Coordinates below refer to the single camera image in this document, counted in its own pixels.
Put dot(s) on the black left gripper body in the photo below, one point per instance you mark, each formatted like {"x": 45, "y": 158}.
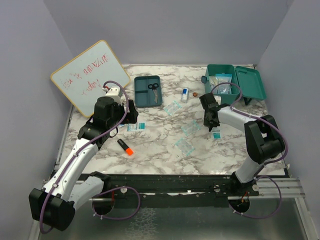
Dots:
{"x": 119, "y": 110}

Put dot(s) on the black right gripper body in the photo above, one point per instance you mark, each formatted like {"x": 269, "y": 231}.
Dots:
{"x": 211, "y": 123}

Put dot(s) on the blue cotton swab bag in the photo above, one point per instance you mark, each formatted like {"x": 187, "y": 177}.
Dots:
{"x": 223, "y": 81}

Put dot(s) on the long gauze dressing packet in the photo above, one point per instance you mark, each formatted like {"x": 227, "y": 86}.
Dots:
{"x": 216, "y": 134}

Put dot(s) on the teal divided tray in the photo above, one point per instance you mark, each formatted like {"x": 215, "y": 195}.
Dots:
{"x": 144, "y": 97}

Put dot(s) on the black handled scissors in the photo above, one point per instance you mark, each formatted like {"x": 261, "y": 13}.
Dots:
{"x": 154, "y": 87}

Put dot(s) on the yellowish gauze roll bag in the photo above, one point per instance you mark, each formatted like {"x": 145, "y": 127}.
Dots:
{"x": 213, "y": 81}

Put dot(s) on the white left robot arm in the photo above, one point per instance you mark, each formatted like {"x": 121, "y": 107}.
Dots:
{"x": 54, "y": 206}

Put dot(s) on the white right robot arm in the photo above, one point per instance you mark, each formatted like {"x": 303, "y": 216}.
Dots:
{"x": 262, "y": 137}

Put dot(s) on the teal medicine kit box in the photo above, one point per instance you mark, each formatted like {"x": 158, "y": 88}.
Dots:
{"x": 247, "y": 79}

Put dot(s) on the blue alcohol pad sachets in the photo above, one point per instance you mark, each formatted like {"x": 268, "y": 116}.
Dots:
{"x": 121, "y": 125}

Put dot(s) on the teal plaster sheet middle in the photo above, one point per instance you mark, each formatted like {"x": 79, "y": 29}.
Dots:
{"x": 190, "y": 128}

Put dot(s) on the teal plaster sheet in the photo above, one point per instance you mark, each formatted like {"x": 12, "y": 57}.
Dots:
{"x": 190, "y": 128}
{"x": 184, "y": 146}
{"x": 172, "y": 108}

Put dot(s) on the small gauze dressing packet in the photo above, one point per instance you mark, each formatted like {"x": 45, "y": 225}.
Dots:
{"x": 136, "y": 127}

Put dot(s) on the teal plaster sheet far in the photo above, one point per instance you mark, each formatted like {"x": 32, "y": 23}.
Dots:
{"x": 172, "y": 108}

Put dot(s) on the yellow framed whiteboard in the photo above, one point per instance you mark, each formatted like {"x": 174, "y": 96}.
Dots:
{"x": 81, "y": 79}

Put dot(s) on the black orange highlighter marker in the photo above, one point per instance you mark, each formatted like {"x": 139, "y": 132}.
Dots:
{"x": 125, "y": 147}

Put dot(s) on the teal plaster sheet near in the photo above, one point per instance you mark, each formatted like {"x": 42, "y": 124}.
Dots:
{"x": 184, "y": 146}

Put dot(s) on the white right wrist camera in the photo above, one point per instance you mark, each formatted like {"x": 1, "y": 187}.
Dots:
{"x": 218, "y": 99}

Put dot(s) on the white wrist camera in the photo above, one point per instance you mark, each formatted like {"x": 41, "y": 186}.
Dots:
{"x": 218, "y": 99}
{"x": 113, "y": 91}

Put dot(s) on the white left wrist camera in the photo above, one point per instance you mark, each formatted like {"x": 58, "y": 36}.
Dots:
{"x": 113, "y": 91}

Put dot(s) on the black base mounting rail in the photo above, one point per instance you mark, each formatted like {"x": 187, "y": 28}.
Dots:
{"x": 169, "y": 191}

